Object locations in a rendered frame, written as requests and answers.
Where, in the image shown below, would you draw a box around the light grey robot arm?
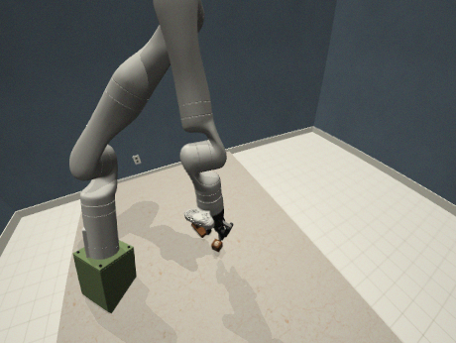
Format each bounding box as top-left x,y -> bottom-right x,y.
69,0 -> 227,260

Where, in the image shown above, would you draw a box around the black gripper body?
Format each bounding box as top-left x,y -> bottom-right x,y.
211,207 -> 225,227

